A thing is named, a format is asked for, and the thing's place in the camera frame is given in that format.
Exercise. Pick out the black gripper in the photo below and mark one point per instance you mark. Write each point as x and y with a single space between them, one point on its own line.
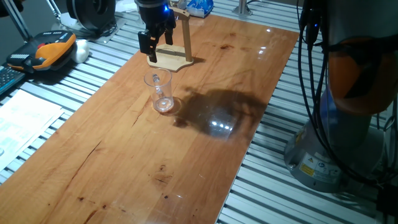
155 15

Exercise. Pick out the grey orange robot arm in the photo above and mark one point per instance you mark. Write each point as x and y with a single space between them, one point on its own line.
342 140

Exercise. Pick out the wooden cup rack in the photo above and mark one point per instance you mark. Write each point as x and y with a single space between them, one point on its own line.
169 60

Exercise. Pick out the blue tissue packet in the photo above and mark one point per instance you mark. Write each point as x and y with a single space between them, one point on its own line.
200 7

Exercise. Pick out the black round fan housing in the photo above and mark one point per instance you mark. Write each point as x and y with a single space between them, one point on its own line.
90 12

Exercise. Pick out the white rounded lump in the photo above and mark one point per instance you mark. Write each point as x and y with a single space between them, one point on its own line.
81 51

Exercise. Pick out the orange black teach pendant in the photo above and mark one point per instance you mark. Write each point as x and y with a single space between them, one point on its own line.
53 51

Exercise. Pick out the grey metal rod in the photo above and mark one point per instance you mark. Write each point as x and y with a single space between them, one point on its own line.
17 21
53 9

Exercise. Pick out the brown wooden board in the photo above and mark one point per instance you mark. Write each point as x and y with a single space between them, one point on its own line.
124 155

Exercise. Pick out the black keyboard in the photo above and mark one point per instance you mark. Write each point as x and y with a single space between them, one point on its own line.
7 77

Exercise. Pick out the white paper sheet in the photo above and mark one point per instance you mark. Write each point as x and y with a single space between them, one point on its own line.
21 121

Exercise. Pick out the grey flat base plate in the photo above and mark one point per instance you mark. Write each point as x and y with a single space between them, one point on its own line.
105 35

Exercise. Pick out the aluminium post with foot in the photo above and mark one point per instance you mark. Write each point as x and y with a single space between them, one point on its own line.
242 7

